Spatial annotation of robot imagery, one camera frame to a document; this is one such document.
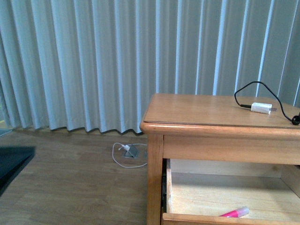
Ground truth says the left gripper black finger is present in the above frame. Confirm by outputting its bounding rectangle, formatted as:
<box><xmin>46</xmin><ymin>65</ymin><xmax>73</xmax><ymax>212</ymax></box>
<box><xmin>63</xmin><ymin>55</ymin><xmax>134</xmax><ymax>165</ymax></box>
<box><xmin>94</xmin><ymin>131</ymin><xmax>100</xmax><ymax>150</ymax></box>
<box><xmin>0</xmin><ymin>146</ymin><xmax>35</xmax><ymax>190</ymax></box>

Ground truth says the wooden drawer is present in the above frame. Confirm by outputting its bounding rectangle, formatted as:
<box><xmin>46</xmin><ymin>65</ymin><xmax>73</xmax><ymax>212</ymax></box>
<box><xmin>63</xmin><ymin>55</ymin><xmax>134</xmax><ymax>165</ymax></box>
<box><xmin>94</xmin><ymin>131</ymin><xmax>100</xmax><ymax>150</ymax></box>
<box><xmin>162</xmin><ymin>159</ymin><xmax>300</xmax><ymax>225</ymax></box>

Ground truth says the pink marker with white caps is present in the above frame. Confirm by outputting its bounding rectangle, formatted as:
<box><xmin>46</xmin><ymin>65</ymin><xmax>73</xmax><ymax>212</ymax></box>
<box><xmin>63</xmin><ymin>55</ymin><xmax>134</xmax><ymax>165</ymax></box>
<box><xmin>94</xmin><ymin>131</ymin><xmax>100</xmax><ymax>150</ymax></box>
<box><xmin>220</xmin><ymin>206</ymin><xmax>249</xmax><ymax>218</ymax></box>

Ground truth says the pale green pleated curtain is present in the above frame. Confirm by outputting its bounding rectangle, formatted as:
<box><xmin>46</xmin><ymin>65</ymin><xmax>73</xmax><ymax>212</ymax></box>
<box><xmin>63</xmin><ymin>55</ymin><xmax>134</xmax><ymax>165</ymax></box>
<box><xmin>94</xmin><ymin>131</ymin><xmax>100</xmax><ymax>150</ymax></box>
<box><xmin>0</xmin><ymin>0</ymin><xmax>300</xmax><ymax>132</ymax></box>

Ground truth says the open metal floor outlet box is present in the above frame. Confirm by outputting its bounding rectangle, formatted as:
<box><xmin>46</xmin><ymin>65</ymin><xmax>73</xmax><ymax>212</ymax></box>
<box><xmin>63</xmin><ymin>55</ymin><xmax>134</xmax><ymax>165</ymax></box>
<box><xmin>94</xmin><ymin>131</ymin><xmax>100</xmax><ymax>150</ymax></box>
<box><xmin>122</xmin><ymin>145</ymin><xmax>140</xmax><ymax>158</ymax></box>

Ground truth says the wooden nightstand cabinet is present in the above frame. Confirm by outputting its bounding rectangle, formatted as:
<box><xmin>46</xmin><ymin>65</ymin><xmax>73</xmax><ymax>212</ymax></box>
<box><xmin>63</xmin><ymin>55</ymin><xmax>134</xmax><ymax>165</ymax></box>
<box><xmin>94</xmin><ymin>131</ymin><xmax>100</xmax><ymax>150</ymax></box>
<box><xmin>140</xmin><ymin>94</ymin><xmax>300</xmax><ymax>225</ymax></box>

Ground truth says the white charger adapter on nightstand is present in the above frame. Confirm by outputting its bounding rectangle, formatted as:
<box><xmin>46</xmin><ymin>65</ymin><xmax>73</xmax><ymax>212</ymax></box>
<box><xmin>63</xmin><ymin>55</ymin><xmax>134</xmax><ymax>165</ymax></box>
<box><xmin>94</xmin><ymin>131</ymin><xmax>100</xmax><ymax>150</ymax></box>
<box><xmin>250</xmin><ymin>102</ymin><xmax>277</xmax><ymax>115</ymax></box>

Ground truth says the white charging cable on floor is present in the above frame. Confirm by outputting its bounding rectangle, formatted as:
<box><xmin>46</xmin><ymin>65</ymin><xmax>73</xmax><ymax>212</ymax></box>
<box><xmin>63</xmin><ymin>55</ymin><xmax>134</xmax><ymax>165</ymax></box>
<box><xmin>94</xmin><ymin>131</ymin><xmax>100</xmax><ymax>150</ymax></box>
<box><xmin>112</xmin><ymin>142</ymin><xmax>148</xmax><ymax>169</ymax></box>

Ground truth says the black cable on nightstand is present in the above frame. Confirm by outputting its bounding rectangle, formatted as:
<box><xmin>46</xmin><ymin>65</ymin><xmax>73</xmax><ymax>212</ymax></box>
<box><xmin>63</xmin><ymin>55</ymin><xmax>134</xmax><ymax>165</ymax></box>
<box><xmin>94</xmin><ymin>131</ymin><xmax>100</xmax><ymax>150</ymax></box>
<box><xmin>234</xmin><ymin>81</ymin><xmax>300</xmax><ymax>126</ymax></box>

